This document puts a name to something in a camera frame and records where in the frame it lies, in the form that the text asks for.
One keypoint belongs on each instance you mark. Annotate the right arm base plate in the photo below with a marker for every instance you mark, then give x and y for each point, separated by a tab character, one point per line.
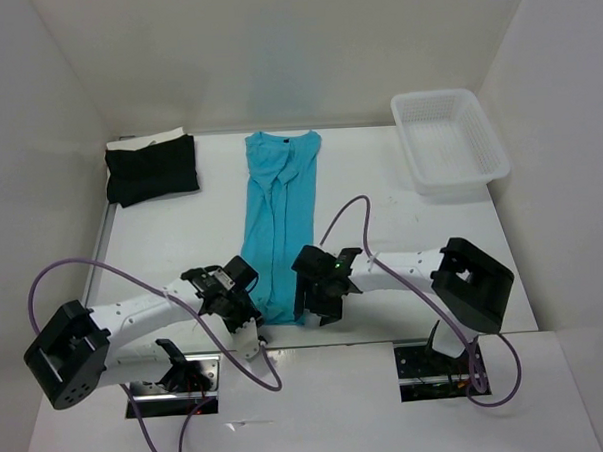
425	375

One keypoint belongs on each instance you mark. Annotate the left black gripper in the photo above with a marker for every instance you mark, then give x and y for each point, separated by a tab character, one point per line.
251	311

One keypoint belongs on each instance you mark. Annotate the white t shirt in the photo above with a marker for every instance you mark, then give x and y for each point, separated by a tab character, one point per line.
134	143

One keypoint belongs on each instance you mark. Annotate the cyan t shirt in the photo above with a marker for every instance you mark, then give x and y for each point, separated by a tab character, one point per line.
281	192

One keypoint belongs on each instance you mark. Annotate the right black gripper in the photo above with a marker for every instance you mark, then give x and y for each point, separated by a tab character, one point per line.
330	311

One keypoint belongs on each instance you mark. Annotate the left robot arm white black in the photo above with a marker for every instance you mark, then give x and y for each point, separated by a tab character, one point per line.
82	348

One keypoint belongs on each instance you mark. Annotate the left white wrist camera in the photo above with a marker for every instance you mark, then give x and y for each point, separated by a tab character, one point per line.
246	341

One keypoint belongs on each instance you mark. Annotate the white plastic basket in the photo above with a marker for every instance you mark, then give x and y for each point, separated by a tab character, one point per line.
449	143

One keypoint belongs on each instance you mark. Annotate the black t shirt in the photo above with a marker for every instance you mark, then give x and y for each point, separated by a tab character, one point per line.
159	169

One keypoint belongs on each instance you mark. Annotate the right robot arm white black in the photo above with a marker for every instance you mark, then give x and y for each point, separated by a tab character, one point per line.
464	285

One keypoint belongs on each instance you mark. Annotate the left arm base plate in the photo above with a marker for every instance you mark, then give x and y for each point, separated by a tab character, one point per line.
178	394

